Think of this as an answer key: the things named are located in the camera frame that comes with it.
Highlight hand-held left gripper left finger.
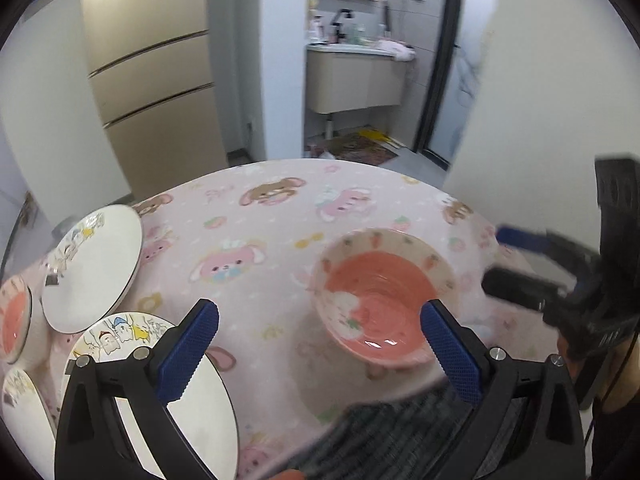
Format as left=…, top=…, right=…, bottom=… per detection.
left=54, top=298, right=220, bottom=480

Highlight pink cartoon print tablecloth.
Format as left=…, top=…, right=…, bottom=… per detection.
left=0, top=158, right=596, bottom=480

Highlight yellow slippers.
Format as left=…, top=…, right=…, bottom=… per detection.
left=357, top=129, right=401, bottom=149

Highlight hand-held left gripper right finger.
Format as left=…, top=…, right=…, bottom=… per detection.
left=421, top=299, right=586, bottom=480

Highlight toiletry bottles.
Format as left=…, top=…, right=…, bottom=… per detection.
left=307, top=7, right=332, bottom=43

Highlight white cartoon print plate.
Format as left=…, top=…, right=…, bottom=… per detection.
left=41, top=205, right=144, bottom=333
left=0, top=367, right=58, bottom=461
left=61, top=311, right=240, bottom=480

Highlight pink cloth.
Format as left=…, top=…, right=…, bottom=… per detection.
left=372, top=38, right=416, bottom=62

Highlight patterned bath mat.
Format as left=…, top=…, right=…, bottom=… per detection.
left=320, top=132, right=401, bottom=166

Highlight beige vanity cabinet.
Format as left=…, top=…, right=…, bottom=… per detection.
left=305, top=42, right=408, bottom=116

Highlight beige refrigerator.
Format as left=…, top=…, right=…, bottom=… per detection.
left=80, top=0, right=231, bottom=196

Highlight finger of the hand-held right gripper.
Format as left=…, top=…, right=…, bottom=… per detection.
left=481, top=266, right=572, bottom=314
left=496, top=225, right=599, bottom=282

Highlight person's right forearm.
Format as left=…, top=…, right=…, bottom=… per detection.
left=557, top=332, right=640, bottom=413

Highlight white ribbed pink bowl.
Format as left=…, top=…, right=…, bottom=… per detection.
left=0, top=275, right=51, bottom=366

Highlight striped grey clothing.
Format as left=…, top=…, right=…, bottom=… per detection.
left=287, top=390, right=481, bottom=480

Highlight pink carrot print bowl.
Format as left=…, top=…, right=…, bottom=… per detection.
left=310, top=228, right=458, bottom=368

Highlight black door frame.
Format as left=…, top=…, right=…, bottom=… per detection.
left=415, top=0, right=468, bottom=171

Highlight black faucet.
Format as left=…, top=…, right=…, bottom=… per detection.
left=330, top=8, right=353, bottom=43

